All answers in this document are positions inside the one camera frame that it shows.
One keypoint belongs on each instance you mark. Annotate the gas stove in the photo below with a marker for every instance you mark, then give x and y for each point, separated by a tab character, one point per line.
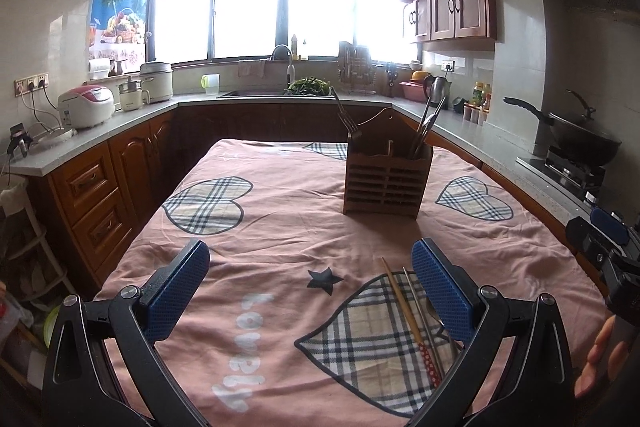
570	177

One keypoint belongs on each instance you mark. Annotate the small black device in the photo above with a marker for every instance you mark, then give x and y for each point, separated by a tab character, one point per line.
20	139

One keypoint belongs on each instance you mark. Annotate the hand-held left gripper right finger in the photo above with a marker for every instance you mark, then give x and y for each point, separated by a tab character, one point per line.
442	292

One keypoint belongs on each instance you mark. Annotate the paper towel roll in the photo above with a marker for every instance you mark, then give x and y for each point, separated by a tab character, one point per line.
99	69

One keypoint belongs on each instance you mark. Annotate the dark green jar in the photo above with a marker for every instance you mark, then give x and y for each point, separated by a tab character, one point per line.
460	105

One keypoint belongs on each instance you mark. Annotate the white pink rice cooker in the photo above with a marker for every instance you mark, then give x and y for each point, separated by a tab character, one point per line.
85	107

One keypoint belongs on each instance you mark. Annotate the wooden chopstick red floral end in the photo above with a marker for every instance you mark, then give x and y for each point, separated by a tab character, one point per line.
405	307

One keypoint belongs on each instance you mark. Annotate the tropical fruit wall poster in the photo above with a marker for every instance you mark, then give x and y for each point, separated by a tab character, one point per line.
120	2

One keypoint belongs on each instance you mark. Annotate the yellow bowl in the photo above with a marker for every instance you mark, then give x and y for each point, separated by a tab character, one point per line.
420	77

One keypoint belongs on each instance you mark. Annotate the metal fork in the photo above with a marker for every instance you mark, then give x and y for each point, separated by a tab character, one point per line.
346	121
354	126

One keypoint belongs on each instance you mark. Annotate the yellow cap condiment bottle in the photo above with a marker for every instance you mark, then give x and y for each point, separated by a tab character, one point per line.
478	96

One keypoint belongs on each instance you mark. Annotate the small white electric pot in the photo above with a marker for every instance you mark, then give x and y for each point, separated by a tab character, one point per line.
131	97

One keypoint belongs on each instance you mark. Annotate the hanging dish cloth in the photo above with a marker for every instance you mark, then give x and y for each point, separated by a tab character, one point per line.
252	69

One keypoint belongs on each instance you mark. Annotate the red label condiment bottle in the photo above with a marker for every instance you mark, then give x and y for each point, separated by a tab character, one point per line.
487	101

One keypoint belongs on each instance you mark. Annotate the grey kitchen countertop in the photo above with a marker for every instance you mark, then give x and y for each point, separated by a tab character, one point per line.
500	157

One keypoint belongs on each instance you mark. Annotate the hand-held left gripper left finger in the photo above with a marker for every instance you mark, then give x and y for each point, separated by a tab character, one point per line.
180	287

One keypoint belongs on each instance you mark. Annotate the metal chopstick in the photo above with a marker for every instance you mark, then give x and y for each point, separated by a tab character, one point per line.
418	307
424	127
434	119

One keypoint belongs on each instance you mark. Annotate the wall power outlet strip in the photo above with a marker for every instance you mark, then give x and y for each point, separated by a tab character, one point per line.
31	84

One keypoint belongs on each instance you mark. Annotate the dish drying rack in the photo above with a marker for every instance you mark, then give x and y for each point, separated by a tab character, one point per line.
356	69

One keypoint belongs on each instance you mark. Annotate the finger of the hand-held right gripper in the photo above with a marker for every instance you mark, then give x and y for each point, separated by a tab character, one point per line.
587	242
609	226

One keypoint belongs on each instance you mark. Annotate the large kitchen window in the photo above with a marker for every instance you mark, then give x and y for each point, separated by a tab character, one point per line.
250	7

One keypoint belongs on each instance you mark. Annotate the kitchen sink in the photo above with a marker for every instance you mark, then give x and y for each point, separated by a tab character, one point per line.
250	94

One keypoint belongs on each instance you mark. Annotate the wooden utensil holder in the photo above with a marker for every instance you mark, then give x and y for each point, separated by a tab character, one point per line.
385	192

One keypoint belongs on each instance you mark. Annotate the large white cooker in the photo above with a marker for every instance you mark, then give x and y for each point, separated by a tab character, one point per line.
156	84

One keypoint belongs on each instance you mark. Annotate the person's right hand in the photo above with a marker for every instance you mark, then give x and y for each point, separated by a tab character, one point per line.
600	352

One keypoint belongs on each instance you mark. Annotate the pink heart-patch tablecloth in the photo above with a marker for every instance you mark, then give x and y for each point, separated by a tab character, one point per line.
280	247

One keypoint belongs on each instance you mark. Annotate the steel electric kettle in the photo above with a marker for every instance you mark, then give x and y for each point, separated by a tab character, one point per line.
437	93

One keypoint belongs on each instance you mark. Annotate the white storage rack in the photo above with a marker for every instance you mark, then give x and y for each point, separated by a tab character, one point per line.
40	227

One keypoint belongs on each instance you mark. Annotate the chrome kitchen faucet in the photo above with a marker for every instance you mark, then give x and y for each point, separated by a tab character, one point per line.
290	74

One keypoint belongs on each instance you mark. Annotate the pink plastic basin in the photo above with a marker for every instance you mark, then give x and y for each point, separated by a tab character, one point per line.
412	91

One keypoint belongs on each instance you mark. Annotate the black wok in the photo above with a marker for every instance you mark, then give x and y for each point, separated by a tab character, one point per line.
582	142

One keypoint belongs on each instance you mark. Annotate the white wall socket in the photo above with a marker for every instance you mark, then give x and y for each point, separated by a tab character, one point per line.
447	66

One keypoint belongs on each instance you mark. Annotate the metal spoon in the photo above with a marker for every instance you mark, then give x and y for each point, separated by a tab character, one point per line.
431	313

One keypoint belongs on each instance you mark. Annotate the green leafy vegetables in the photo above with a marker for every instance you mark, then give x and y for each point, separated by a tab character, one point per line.
310	87

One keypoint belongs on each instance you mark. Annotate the spice jar set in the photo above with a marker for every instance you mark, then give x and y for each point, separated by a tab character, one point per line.
475	114

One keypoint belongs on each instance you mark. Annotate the long metal utensil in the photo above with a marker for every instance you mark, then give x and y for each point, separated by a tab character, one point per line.
337	104

